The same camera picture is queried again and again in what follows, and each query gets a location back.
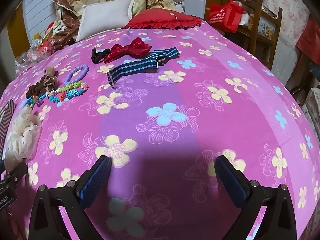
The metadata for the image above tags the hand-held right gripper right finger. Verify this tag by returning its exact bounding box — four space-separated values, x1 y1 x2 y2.
214 155 297 240

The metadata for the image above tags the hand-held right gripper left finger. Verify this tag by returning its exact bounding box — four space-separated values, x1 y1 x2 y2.
28 155 113 240

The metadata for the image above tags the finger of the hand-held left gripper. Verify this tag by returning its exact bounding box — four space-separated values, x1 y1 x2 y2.
4 162 27 181

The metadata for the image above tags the white scrunchie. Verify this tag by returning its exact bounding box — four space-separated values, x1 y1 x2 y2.
5 106 42 164

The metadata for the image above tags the striped cardboard box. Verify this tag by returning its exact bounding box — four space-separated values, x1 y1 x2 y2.
0 99 17 140

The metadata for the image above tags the brown scrunchie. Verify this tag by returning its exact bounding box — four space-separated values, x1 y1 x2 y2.
25 66 59 100

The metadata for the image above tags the green flower bead bracelet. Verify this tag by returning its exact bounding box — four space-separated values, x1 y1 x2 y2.
59 81 89 93

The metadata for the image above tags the purple bead bracelet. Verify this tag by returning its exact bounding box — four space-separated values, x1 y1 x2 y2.
63 64 90 85

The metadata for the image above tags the black hair scrunchie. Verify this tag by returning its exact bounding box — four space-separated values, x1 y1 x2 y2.
91 47 111 64

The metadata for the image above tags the red satin hair bow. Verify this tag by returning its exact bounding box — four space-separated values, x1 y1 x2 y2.
103 37 153 64

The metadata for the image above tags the pink floral bedsheet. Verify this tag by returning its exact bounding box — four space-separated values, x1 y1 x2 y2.
0 21 320 240

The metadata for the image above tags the pile of clear plastic bags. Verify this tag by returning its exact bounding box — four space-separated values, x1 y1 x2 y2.
14 31 57 70

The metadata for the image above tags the yellow wooden door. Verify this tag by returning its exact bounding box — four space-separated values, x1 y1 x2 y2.
7 10 30 55

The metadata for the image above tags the wooden chair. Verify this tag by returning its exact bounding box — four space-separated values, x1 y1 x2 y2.
205 0 283 68

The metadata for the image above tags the brown patterned blanket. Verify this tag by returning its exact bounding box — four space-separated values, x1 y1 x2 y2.
47 0 84 52

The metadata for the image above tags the white pillow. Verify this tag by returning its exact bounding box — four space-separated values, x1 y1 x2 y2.
75 0 135 42

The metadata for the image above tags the white slatted panel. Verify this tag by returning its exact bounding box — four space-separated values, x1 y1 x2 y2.
22 0 63 39

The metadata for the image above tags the red fabric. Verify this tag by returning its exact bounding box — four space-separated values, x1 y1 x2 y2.
296 17 320 58

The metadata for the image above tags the red shopping bag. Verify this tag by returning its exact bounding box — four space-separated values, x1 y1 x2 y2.
209 0 244 33

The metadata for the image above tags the red ruffled cushion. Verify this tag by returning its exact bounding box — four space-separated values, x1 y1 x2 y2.
121 8 202 30

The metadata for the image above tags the floral lace cloth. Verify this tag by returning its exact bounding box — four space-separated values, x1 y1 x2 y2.
262 0 312 85

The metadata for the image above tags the navy striped strap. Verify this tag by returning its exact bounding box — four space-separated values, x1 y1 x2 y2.
106 47 181 90

